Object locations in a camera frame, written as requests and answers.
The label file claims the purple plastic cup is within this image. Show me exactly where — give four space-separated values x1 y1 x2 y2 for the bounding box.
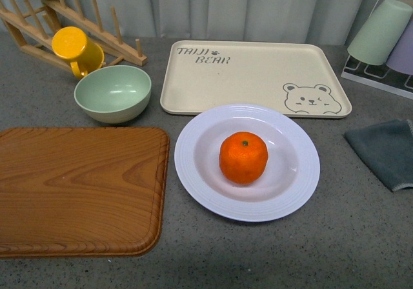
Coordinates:
386 21 413 75

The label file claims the yellow mug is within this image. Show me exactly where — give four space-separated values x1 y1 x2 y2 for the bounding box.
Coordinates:
52 26 105 79

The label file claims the green plastic bowl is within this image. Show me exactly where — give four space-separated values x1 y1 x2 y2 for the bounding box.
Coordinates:
74 65 152 124

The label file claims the white ridged plate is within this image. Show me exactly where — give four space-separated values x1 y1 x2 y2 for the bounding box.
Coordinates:
174 104 320 222

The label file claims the orange mandarin fruit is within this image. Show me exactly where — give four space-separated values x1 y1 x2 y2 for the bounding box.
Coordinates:
219 132 268 185

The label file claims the white wire cup rack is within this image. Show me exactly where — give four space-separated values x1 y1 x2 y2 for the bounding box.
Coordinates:
341 0 412 99

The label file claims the brown wooden cutting board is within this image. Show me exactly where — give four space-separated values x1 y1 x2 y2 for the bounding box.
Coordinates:
1 127 170 258

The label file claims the grey microfibre cloth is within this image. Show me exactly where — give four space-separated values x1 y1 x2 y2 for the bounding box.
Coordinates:
344 119 412 192

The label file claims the beige bear tray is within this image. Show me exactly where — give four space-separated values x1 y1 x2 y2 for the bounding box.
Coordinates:
160 40 352 119

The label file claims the green plastic cup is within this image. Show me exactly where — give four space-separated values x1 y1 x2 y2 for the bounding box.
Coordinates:
347 0 412 66

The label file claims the wooden dish rack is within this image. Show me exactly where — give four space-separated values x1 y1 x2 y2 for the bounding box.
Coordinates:
0 0 149 74

